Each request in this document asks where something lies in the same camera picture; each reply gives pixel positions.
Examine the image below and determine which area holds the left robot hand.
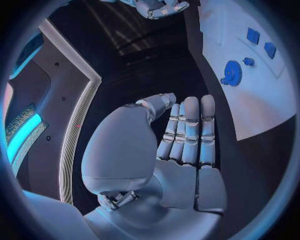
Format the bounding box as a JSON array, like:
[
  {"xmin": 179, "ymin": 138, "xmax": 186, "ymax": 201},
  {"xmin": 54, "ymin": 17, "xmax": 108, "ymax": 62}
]
[{"xmin": 80, "ymin": 93, "xmax": 228, "ymax": 240}]

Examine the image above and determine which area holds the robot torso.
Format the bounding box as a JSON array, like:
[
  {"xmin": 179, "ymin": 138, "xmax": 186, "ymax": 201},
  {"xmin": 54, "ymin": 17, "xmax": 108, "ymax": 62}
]
[{"xmin": 4, "ymin": 17, "xmax": 102, "ymax": 205}]

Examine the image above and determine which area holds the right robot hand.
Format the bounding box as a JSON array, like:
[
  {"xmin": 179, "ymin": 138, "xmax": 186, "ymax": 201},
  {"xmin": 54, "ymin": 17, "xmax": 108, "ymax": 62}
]
[{"xmin": 134, "ymin": 0, "xmax": 190, "ymax": 20}]

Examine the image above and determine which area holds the blue gear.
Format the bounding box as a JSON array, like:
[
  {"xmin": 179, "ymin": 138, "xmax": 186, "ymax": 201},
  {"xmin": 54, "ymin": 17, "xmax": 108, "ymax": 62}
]
[{"xmin": 223, "ymin": 60, "xmax": 244, "ymax": 87}]

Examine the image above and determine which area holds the white task board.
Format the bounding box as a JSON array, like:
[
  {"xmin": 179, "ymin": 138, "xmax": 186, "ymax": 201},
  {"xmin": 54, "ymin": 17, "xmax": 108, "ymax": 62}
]
[{"xmin": 197, "ymin": 0, "xmax": 298, "ymax": 142}]

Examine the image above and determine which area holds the blue square block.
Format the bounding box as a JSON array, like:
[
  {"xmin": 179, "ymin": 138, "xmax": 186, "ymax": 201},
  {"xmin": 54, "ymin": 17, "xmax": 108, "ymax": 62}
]
[{"xmin": 246, "ymin": 27, "xmax": 261, "ymax": 45}]

